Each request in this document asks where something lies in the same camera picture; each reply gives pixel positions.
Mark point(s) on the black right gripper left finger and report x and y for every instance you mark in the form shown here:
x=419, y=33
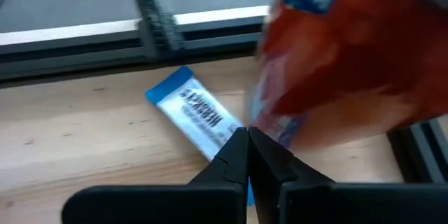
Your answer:
x=210, y=203

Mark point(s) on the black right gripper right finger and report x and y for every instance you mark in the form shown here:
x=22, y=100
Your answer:
x=315, y=203

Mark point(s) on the white blue candy bar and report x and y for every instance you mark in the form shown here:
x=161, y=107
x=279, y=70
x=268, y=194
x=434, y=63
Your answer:
x=196, y=112

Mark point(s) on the red can with blue logo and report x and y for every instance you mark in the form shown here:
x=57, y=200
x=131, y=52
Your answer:
x=350, y=59

